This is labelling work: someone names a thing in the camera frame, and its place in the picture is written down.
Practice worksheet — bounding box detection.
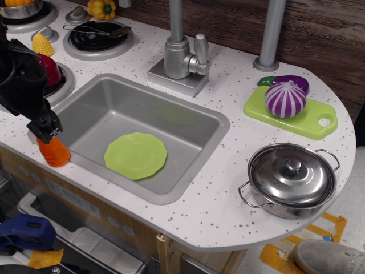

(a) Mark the stainless steel pot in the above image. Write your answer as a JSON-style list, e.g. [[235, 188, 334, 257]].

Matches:
[[238, 143, 340, 219]]

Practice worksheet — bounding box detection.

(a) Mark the purple striped toy onion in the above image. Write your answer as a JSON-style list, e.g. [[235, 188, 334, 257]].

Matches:
[[265, 81, 306, 118]]

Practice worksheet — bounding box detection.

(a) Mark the silver stove knob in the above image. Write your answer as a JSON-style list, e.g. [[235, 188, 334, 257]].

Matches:
[[65, 6, 91, 25], [31, 26, 59, 43]]

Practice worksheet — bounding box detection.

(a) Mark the steel bowl with yellow food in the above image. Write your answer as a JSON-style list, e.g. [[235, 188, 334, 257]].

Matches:
[[1, 0, 43, 19]]

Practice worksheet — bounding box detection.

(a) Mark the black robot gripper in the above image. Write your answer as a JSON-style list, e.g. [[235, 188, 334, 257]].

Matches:
[[1, 39, 62, 143]]

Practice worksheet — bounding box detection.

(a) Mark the yellow toy corn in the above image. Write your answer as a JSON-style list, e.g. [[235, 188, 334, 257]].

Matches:
[[32, 34, 54, 57]]

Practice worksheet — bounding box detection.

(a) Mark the grey stove burner ring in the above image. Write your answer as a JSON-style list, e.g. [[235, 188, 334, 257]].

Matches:
[[42, 62, 76, 107], [4, 0, 59, 34]]

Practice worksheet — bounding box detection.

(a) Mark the yellow cloth scrap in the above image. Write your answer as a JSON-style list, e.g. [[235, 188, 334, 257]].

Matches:
[[27, 249, 64, 269]]

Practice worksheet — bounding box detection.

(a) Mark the green plastic plate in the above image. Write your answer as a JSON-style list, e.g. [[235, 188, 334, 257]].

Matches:
[[104, 132, 168, 180]]

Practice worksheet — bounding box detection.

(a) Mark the green cutting board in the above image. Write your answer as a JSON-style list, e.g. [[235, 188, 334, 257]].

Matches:
[[243, 84, 338, 140]]

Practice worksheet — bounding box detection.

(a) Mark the metal wire spoon utensil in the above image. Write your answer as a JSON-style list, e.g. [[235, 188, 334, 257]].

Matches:
[[63, 24, 132, 39]]

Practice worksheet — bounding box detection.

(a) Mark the black coil stove burner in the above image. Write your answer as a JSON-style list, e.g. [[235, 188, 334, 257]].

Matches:
[[69, 21, 128, 51]]

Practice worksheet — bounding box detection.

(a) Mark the grey toy sink basin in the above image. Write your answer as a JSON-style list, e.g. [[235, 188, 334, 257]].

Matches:
[[54, 74, 230, 204]]

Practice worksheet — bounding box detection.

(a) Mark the blue clamp tool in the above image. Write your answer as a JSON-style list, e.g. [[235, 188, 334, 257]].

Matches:
[[1, 214, 56, 251]]

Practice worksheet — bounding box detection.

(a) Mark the steel pot lid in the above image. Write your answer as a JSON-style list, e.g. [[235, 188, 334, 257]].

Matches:
[[248, 143, 336, 208]]

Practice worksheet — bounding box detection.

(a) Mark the orange toy carrot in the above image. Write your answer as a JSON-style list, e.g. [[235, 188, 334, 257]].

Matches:
[[36, 137, 71, 167]]

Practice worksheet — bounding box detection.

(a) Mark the grey vertical pole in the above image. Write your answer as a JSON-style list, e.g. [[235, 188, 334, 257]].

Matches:
[[253, 0, 286, 72]]

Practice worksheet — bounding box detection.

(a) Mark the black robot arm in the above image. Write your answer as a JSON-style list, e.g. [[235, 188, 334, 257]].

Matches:
[[1, 24, 63, 144]]

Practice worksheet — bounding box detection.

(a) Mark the purple toy eggplant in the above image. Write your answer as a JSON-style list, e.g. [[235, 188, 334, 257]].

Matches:
[[257, 75, 309, 95]]

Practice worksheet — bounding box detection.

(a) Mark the grey suede shoe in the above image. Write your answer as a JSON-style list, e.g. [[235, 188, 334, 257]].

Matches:
[[293, 240, 364, 273]]

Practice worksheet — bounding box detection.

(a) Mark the silver toy faucet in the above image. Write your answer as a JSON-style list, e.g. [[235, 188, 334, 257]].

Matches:
[[148, 0, 210, 97]]

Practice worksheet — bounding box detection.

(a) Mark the yellow toy bell pepper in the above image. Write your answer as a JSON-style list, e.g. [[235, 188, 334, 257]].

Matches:
[[87, 0, 116, 21]]

